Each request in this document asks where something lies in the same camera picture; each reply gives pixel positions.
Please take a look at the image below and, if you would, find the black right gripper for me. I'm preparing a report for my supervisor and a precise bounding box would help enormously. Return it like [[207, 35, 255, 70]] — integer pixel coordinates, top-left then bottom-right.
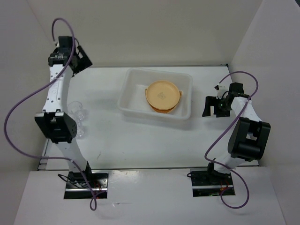
[[202, 96, 233, 117]]

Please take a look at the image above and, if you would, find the woven bamboo fan-shaped plate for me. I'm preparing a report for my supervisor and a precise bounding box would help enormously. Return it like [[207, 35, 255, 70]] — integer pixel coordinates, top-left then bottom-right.
[[144, 88, 183, 114]]

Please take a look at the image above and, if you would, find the clear glass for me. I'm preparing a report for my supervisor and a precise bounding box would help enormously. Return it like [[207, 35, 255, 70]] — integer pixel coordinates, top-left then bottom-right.
[[67, 101, 85, 120], [73, 115, 85, 138]]

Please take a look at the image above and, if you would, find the round tan plate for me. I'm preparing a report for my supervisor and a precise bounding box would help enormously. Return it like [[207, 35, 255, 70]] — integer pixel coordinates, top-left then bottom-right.
[[145, 80, 180, 110]]

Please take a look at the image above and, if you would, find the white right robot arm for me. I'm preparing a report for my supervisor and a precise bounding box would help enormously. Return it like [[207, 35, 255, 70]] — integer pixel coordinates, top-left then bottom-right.
[[202, 82, 271, 184]]

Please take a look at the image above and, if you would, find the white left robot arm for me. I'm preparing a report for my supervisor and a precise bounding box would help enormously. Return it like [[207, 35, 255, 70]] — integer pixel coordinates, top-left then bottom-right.
[[35, 36, 93, 188]]

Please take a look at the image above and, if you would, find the translucent plastic bin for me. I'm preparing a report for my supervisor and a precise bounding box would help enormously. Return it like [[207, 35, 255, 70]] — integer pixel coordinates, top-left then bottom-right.
[[117, 68, 193, 121]]

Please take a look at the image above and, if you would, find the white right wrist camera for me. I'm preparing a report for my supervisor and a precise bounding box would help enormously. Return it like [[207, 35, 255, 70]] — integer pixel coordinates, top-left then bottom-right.
[[214, 83, 228, 99]]

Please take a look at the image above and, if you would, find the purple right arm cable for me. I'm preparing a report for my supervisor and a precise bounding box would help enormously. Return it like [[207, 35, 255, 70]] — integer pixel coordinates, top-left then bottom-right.
[[204, 71, 259, 209]]

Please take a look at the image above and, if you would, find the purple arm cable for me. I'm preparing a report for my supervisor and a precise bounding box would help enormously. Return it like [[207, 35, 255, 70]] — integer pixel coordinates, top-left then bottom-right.
[[4, 18, 106, 211], [204, 71, 259, 209]]

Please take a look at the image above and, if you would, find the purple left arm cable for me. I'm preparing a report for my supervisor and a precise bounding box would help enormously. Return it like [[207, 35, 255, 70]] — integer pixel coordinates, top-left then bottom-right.
[[4, 18, 106, 211]]

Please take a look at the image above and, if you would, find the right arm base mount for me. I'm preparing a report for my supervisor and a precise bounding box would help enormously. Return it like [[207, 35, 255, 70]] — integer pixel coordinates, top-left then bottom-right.
[[187, 168, 235, 197]]

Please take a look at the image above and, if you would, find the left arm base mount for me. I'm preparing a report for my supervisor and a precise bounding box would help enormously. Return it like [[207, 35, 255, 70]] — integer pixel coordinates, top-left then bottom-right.
[[58, 171, 109, 200]]

